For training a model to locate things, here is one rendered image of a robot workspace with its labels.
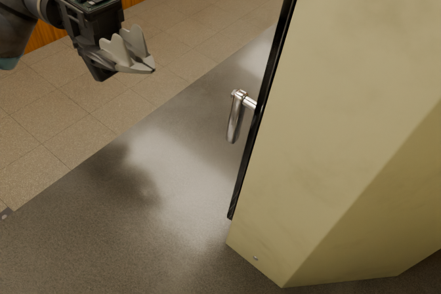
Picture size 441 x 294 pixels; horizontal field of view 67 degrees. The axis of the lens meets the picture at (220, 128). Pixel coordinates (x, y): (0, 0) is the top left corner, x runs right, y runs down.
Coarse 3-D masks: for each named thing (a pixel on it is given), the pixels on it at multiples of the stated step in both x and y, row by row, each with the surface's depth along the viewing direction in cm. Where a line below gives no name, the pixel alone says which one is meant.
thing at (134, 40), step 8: (136, 24) 48; (120, 32) 52; (128, 32) 50; (136, 32) 49; (128, 40) 52; (136, 40) 50; (144, 40) 49; (128, 48) 51; (136, 48) 51; (144, 48) 50; (136, 56) 50; (144, 56) 50; (152, 64) 49
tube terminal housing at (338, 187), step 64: (320, 0) 22; (384, 0) 19; (320, 64) 24; (384, 64) 22; (320, 128) 28; (384, 128) 24; (256, 192) 40; (320, 192) 33; (384, 192) 30; (256, 256) 50; (320, 256) 41; (384, 256) 45
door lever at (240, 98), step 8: (232, 96) 40; (240, 96) 39; (248, 96) 40; (232, 104) 41; (240, 104) 40; (248, 104) 39; (232, 112) 41; (240, 112) 41; (232, 120) 42; (240, 120) 42; (232, 128) 43; (240, 128) 44; (232, 136) 44
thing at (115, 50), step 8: (104, 40) 49; (112, 40) 47; (120, 40) 46; (104, 48) 50; (112, 48) 48; (120, 48) 47; (112, 56) 49; (120, 56) 48; (128, 56) 48; (120, 64) 49; (128, 64) 48; (136, 64) 49; (144, 64) 49; (128, 72) 49; (136, 72) 49; (144, 72) 49; (152, 72) 49
